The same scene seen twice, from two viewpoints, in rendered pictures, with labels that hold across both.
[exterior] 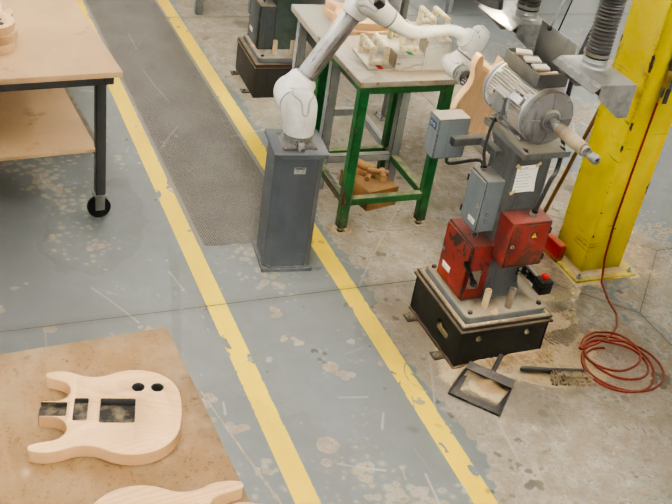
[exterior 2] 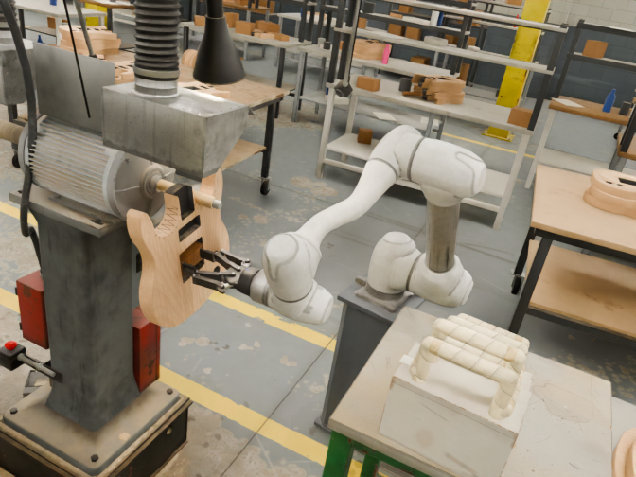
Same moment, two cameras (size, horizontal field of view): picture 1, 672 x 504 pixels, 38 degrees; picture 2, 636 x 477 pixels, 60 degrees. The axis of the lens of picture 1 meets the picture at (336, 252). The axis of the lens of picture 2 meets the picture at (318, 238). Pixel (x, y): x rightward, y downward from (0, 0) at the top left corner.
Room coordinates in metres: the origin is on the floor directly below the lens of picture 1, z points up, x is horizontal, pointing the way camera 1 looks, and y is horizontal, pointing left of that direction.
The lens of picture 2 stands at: (5.57, -1.20, 1.87)
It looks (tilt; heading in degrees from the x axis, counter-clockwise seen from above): 27 degrees down; 139
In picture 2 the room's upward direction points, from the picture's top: 9 degrees clockwise
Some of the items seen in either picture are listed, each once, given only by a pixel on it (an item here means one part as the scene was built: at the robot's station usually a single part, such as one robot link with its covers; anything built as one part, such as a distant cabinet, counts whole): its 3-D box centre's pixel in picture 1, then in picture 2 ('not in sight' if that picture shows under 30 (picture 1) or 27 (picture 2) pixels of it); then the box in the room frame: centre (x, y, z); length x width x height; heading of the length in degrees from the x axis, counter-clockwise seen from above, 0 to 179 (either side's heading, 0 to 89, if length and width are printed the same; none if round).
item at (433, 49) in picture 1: (427, 45); (452, 413); (5.09, -0.31, 1.02); 0.27 x 0.15 x 0.17; 24
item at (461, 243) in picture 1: (465, 253); (126, 335); (3.88, -0.60, 0.49); 0.25 x 0.12 x 0.37; 27
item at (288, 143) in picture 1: (298, 138); (380, 287); (4.31, 0.28, 0.73); 0.22 x 0.18 x 0.06; 19
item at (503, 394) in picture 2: not in sight; (503, 397); (5.19, -0.32, 1.15); 0.03 x 0.03 x 0.09
